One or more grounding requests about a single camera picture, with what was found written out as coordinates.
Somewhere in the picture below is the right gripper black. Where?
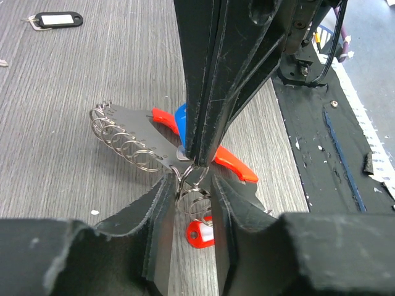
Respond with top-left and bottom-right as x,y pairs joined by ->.
174,1 -> 346,167

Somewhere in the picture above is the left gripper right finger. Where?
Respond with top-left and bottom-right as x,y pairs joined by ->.
210,176 -> 394,295

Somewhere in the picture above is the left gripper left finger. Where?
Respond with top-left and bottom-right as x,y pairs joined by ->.
1,174 -> 176,295

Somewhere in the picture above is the red key tag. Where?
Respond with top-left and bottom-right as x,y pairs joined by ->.
186,216 -> 215,249

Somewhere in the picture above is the blue key tag with key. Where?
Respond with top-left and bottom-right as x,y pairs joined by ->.
175,103 -> 189,161

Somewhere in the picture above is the red keyring holder with rings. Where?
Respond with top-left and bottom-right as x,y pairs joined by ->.
89,102 -> 264,221

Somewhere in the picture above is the black key tag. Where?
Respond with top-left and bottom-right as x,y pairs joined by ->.
22,12 -> 84,31

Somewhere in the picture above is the small silver key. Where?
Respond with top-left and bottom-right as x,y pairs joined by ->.
0,59 -> 9,67

